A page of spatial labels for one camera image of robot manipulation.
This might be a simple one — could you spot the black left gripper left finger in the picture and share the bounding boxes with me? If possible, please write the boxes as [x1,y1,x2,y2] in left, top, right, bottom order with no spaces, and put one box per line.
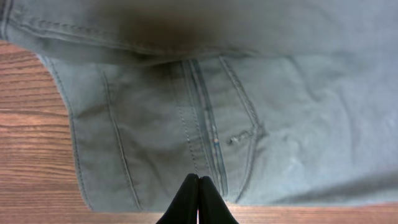
[157,174,199,224]

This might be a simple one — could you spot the grey shorts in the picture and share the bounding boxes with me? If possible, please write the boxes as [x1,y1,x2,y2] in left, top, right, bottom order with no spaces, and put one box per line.
[1,0,397,212]

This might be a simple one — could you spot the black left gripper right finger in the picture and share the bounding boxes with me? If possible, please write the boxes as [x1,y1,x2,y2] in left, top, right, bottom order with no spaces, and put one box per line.
[198,176,238,224]

